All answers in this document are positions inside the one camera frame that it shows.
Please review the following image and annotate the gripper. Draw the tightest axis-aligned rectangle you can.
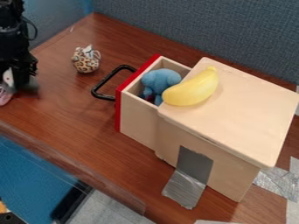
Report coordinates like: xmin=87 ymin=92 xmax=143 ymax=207
xmin=0 ymin=52 xmax=40 ymax=89

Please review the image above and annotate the drawer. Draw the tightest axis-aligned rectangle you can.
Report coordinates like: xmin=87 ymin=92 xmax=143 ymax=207
xmin=89 ymin=53 xmax=193 ymax=152

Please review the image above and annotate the grey toy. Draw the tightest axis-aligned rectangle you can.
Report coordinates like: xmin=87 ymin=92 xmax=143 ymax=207
xmin=0 ymin=82 xmax=16 ymax=107

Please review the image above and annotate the leopard print plush toy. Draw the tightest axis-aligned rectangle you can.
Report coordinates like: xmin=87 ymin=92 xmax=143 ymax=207
xmin=70 ymin=44 xmax=103 ymax=74

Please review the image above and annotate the blue plush toy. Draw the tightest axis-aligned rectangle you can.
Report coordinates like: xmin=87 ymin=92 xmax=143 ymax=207
xmin=138 ymin=67 xmax=184 ymax=107

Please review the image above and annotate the yellow toy banana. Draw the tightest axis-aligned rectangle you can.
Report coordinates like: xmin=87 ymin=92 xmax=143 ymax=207
xmin=161 ymin=66 xmax=221 ymax=108

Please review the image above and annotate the grey tape strip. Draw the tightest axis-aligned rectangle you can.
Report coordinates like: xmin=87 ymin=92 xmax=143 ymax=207
xmin=160 ymin=144 xmax=215 ymax=211
xmin=252 ymin=157 xmax=299 ymax=203

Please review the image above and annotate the cabinet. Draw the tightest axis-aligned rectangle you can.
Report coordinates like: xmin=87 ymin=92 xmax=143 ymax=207
xmin=154 ymin=56 xmax=299 ymax=204

